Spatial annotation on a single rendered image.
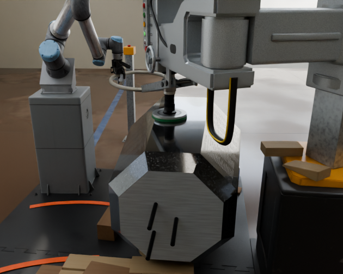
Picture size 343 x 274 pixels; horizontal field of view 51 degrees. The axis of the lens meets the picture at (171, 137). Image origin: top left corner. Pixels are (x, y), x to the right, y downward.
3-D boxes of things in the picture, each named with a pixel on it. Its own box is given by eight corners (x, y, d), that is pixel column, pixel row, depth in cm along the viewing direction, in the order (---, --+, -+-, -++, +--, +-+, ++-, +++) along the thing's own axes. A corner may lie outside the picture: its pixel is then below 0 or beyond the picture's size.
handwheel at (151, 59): (169, 75, 194) (169, 46, 188) (152, 76, 190) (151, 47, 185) (160, 70, 207) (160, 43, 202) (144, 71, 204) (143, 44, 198)
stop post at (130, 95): (142, 137, 436) (140, 45, 397) (139, 143, 417) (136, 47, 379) (126, 136, 438) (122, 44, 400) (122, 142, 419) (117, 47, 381)
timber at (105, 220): (111, 215, 273) (111, 201, 269) (127, 217, 271) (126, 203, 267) (97, 239, 246) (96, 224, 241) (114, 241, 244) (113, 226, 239)
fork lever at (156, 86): (201, 84, 197) (200, 75, 197) (167, 87, 191) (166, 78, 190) (162, 91, 262) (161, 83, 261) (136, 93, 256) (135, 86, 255)
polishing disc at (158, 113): (187, 110, 232) (187, 108, 232) (185, 120, 212) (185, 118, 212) (154, 109, 234) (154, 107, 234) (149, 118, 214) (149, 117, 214)
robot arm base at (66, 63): (46, 79, 283) (42, 73, 274) (47, 58, 290) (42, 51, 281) (70, 77, 284) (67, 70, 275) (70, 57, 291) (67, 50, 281)
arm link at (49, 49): (43, 68, 275) (35, 55, 259) (47, 50, 281) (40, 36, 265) (62, 70, 275) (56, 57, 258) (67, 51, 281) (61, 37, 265)
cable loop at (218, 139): (233, 151, 154) (239, 78, 142) (226, 152, 152) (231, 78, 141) (210, 134, 174) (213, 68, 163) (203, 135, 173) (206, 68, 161)
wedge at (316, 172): (330, 176, 168) (331, 167, 166) (316, 181, 163) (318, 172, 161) (295, 161, 183) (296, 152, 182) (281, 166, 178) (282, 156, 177)
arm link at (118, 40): (111, 35, 281) (124, 35, 280) (112, 51, 286) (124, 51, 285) (108, 37, 273) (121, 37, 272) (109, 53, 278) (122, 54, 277)
